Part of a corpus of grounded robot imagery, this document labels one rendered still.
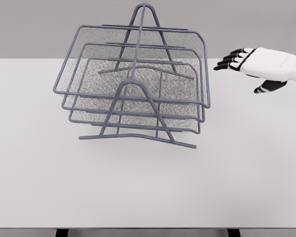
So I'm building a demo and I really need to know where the grey wire rack frame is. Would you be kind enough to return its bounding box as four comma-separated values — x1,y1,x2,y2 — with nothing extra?
78,2,197,150

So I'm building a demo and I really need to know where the medium grey mesh folder tray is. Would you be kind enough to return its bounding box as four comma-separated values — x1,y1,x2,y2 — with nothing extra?
61,42,206,123

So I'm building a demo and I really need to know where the small grey mesh folder tray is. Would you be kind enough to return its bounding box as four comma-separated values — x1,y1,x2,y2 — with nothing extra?
68,57,202,135

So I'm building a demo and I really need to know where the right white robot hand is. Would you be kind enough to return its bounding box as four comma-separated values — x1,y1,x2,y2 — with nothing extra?
213,46,296,94

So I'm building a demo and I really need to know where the large grey mesh folder tray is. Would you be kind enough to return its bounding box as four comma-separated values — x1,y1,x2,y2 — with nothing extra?
52,24,211,109

